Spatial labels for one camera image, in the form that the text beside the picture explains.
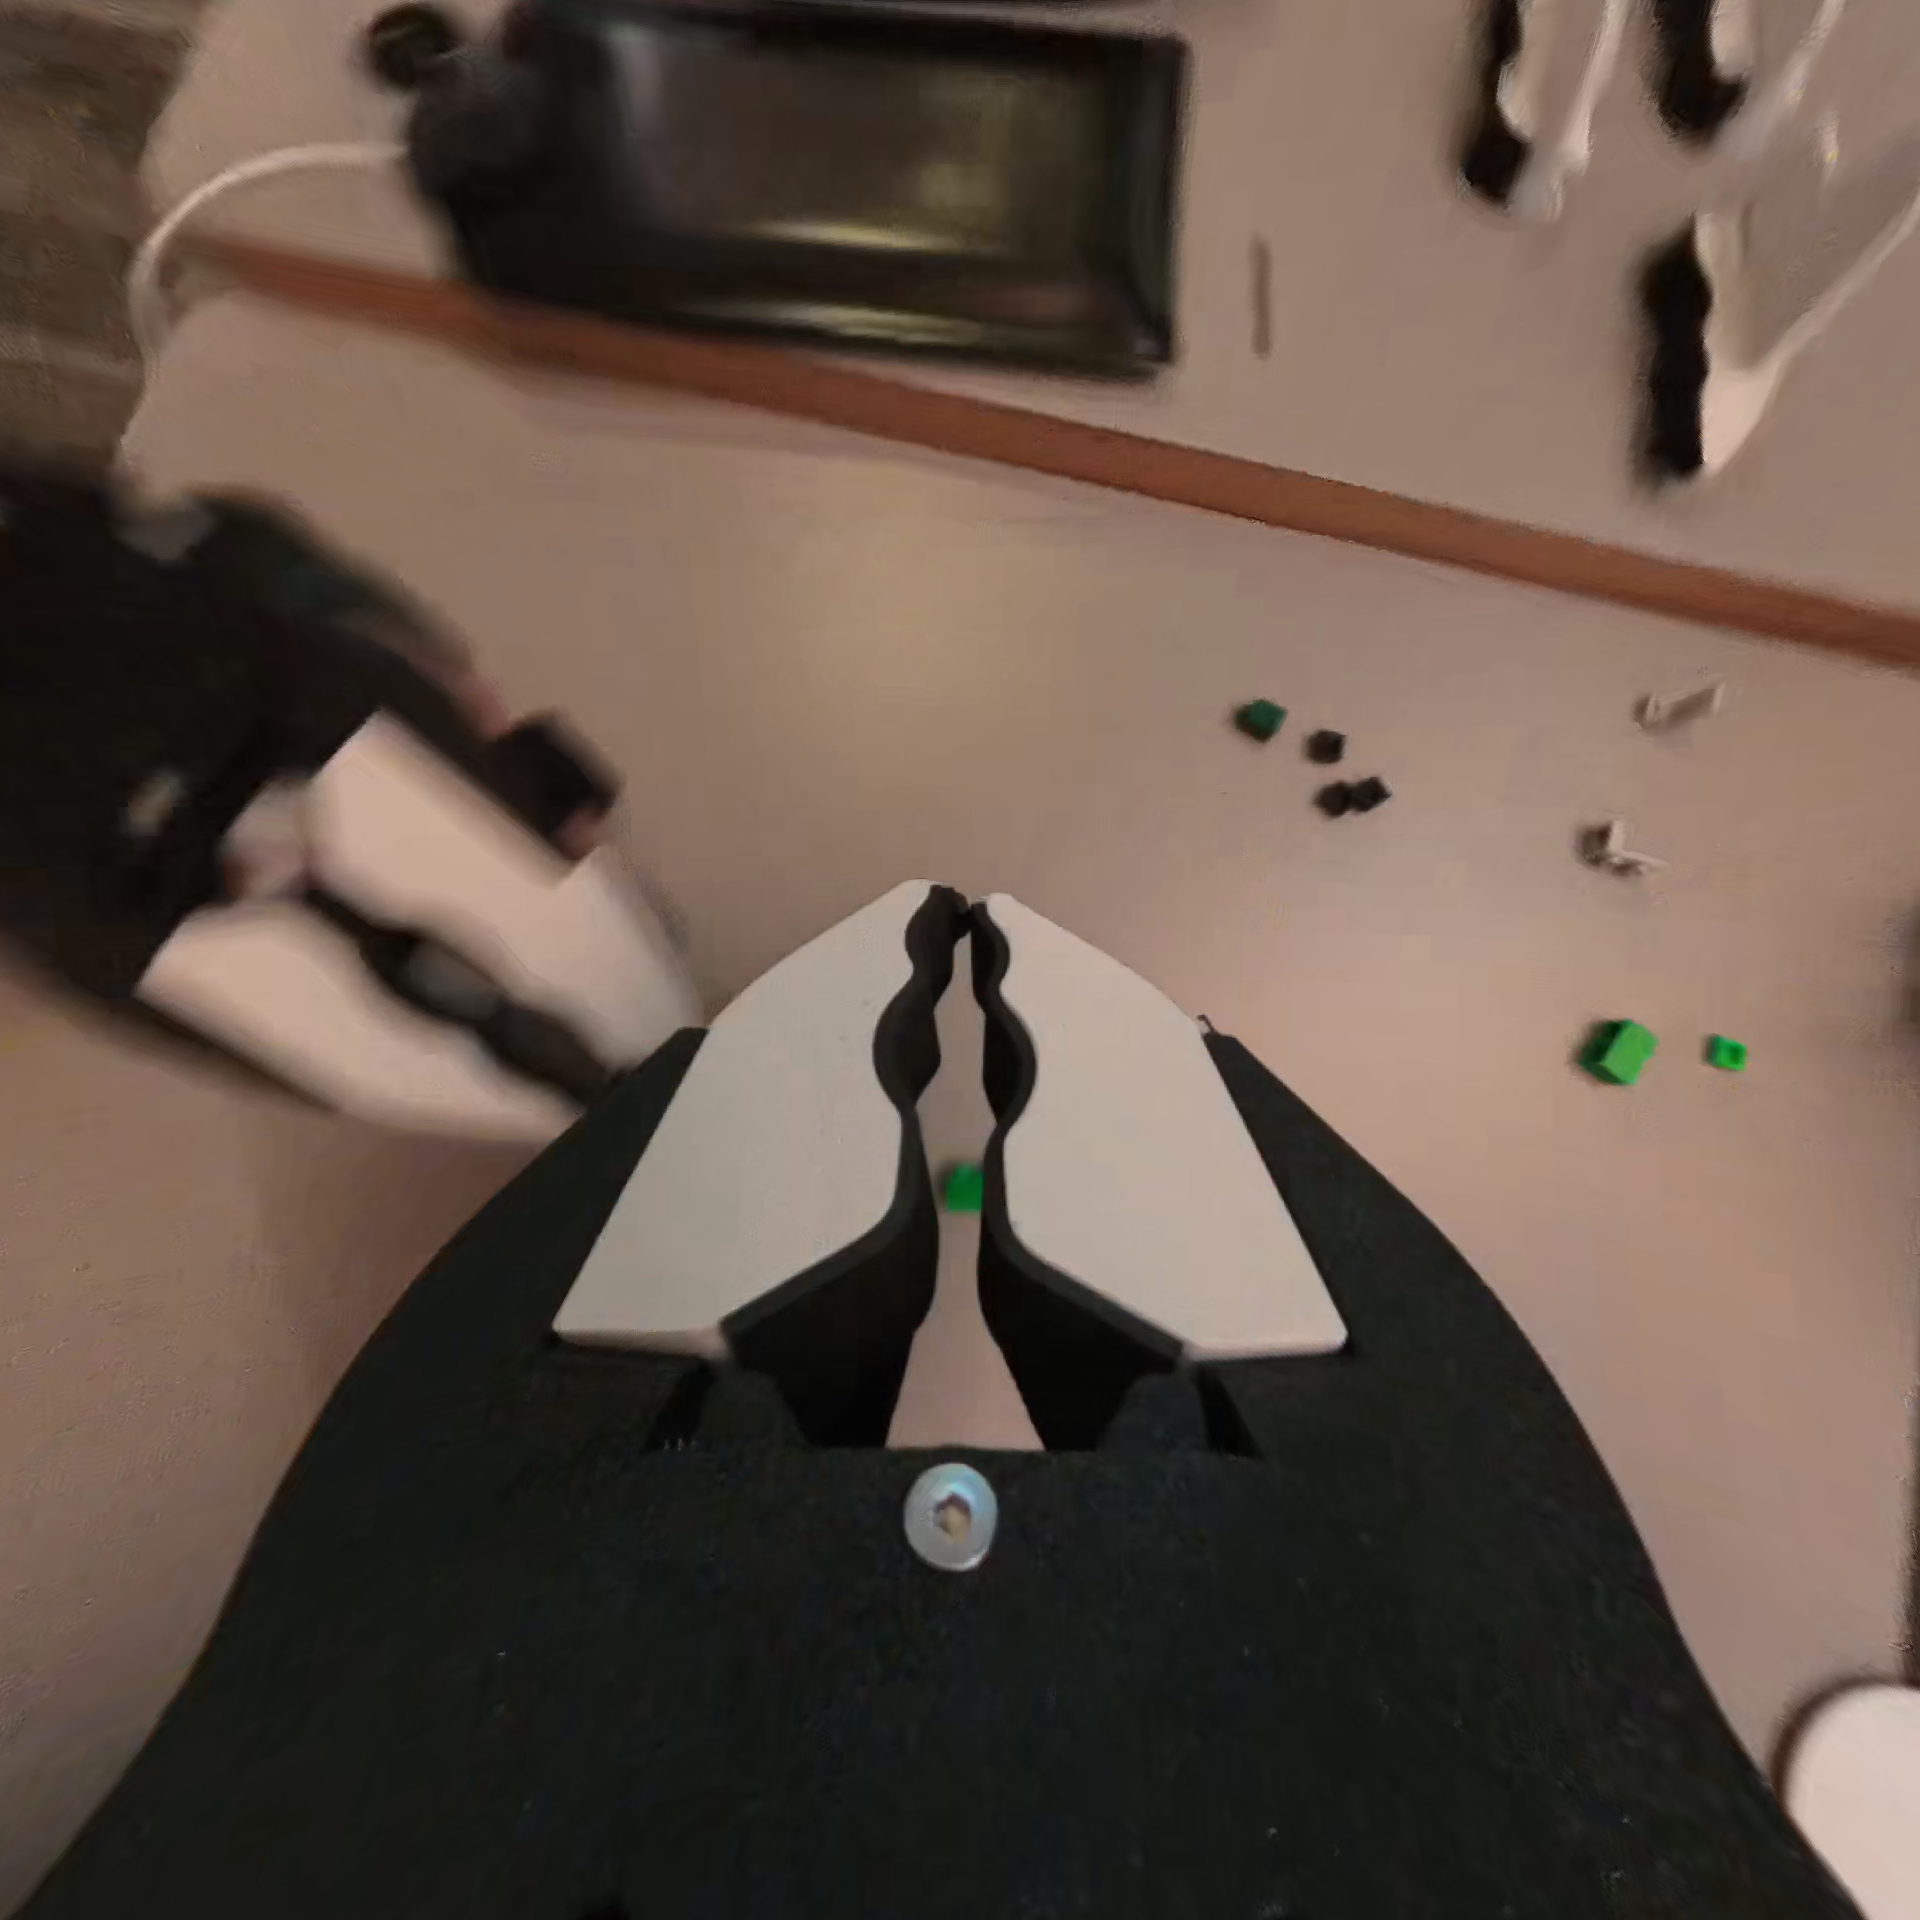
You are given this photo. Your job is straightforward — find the white desk cable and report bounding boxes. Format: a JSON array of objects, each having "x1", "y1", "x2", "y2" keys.
[{"x1": 127, "y1": 142, "x2": 415, "y2": 363}]

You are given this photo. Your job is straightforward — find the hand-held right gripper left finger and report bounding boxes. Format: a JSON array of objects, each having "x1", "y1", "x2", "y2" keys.
[{"x1": 551, "y1": 880, "x2": 967, "y2": 1448}]

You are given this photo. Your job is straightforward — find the pale fin-shaped grip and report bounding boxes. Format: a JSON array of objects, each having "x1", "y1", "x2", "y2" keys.
[
  {"x1": 1458, "y1": 0, "x2": 1602, "y2": 228},
  {"x1": 1632, "y1": 192, "x2": 1920, "y2": 494}
]

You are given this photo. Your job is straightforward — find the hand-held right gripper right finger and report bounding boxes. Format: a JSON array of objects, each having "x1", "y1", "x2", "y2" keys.
[{"x1": 974, "y1": 895, "x2": 1349, "y2": 1448}]

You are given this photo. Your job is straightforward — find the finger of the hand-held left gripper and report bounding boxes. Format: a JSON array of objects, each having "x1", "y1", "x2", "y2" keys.
[
  {"x1": 130, "y1": 908, "x2": 604, "y2": 1147},
  {"x1": 302, "y1": 716, "x2": 709, "y2": 1079}
]

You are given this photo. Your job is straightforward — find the white book stand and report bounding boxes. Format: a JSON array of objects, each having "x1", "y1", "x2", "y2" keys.
[{"x1": 1769, "y1": 1677, "x2": 1920, "y2": 1920}]

